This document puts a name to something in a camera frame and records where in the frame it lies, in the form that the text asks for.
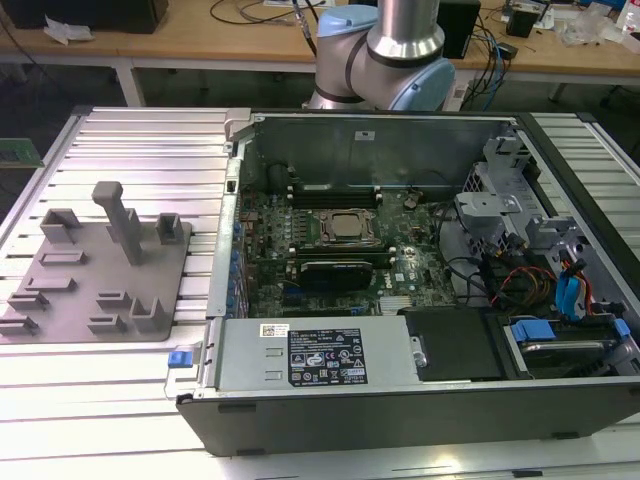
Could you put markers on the green RAM stick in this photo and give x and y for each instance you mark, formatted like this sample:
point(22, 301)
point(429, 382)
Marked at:
point(20, 150)

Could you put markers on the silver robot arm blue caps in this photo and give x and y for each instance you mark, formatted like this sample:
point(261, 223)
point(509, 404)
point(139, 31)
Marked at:
point(400, 30)

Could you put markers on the black RAM slot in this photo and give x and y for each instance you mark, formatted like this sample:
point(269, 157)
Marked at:
point(340, 248)
point(340, 244)
point(335, 187)
point(335, 193)
point(335, 205)
point(335, 199)

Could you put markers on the silver CPU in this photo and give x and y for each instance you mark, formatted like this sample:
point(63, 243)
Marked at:
point(346, 223)

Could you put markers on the green motherboard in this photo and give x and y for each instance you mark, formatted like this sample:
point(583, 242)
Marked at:
point(415, 260)

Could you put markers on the round coin battery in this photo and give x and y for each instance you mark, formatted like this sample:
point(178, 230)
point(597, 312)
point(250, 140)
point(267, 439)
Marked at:
point(410, 202)

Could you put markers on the silver chipset heat sink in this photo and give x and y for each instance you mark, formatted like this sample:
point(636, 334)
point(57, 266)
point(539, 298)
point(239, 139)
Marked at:
point(397, 306)

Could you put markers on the grey power supply with labels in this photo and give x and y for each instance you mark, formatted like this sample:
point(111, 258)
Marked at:
point(250, 360)

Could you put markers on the grey parts rack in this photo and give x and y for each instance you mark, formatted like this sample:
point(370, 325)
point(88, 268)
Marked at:
point(165, 280)

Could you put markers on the black plastic drive cover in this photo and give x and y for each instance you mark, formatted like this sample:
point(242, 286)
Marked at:
point(450, 345)

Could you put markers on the grey metal disk bay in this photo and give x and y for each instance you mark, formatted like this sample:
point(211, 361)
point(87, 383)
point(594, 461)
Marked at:
point(490, 210)

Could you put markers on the blue plastic case latch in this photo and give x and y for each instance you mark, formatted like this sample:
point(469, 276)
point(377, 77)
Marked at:
point(179, 360)

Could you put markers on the black open PC case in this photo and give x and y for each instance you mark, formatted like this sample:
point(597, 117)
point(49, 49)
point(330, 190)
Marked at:
point(400, 425)

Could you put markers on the tall black box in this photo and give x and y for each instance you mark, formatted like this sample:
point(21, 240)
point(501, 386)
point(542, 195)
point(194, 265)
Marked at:
point(462, 25)

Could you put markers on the hard disk in blue carrier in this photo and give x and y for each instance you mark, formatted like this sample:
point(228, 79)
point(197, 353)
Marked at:
point(560, 350)

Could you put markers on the small black device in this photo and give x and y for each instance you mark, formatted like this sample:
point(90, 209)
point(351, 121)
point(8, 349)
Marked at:
point(509, 51)

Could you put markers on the black power adapter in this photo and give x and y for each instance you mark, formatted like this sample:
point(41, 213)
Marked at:
point(521, 24)

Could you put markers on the large black box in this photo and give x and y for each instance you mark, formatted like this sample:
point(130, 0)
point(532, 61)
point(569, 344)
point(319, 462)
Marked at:
point(100, 15)

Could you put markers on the crumpled white paper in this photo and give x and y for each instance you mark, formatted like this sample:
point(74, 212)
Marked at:
point(67, 30)

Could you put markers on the clear plastic bags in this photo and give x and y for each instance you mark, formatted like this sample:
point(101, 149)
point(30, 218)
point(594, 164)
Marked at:
point(595, 30)

